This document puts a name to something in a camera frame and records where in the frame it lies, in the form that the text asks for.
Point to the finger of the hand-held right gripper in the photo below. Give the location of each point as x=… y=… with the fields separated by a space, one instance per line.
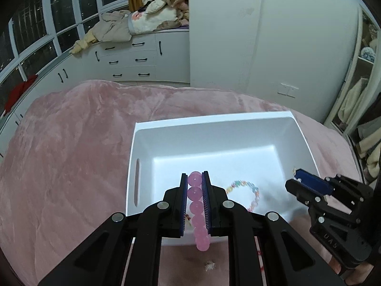
x=303 y=193
x=315 y=183

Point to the person's right hand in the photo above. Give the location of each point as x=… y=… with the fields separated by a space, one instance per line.
x=355 y=278

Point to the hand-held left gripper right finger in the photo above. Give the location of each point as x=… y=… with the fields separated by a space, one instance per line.
x=206 y=205

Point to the pink fleece blanket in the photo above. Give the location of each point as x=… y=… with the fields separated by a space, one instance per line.
x=74 y=155

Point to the blue and white patterned item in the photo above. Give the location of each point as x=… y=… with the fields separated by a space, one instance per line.
x=368 y=54

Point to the red cloth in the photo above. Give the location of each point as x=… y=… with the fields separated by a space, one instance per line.
x=18 y=93

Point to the large window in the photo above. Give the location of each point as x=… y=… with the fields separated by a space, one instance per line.
x=38 y=20

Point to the small pale fluffy scrap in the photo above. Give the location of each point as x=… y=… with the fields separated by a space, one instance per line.
x=210 y=265

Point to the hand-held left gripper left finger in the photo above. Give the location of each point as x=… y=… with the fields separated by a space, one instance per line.
x=183 y=205

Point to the white plastic box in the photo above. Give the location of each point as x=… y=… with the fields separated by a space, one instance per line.
x=208 y=137

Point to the small gold jewelry piece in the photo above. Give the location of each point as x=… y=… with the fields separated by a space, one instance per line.
x=295 y=172

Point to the beige garment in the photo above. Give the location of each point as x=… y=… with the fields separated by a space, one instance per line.
x=110 y=28

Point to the pink clothes pile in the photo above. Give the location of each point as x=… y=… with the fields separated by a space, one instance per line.
x=183 y=9

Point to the white floral cloth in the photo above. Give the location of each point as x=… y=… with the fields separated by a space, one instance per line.
x=145 y=20

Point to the dark hanging clothes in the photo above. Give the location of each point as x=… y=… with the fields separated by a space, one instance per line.
x=370 y=137

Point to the white drawer cabinet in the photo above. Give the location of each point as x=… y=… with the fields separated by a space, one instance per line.
x=143 y=50

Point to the cream hanging towel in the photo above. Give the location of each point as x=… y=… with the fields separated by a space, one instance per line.
x=351 y=101

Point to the white open shelf unit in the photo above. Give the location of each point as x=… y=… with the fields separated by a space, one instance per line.
x=358 y=65

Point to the white wall switch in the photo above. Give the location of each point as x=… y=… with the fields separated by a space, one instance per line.
x=288 y=90

